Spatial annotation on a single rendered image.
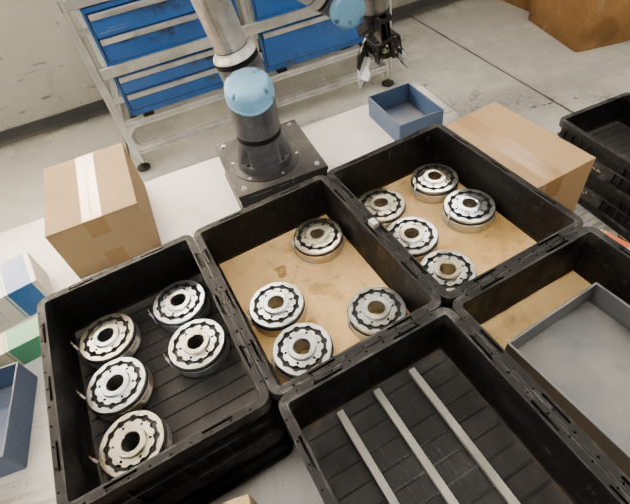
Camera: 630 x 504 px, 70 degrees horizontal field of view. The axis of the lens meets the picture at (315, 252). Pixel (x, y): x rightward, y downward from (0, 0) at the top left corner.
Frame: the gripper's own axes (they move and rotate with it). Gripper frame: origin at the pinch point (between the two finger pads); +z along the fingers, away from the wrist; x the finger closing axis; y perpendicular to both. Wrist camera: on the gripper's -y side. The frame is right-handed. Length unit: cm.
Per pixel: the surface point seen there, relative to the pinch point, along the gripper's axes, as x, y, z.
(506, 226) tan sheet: -4, 62, 4
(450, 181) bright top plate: -7.2, 47.0, 0.4
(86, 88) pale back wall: -125, -221, 51
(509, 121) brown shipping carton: 16.5, 34.7, 3.7
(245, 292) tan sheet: -57, 53, -4
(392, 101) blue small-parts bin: 5.9, -9.9, 16.0
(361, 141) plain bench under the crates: -11.0, 1.9, 16.0
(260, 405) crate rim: -58, 82, -14
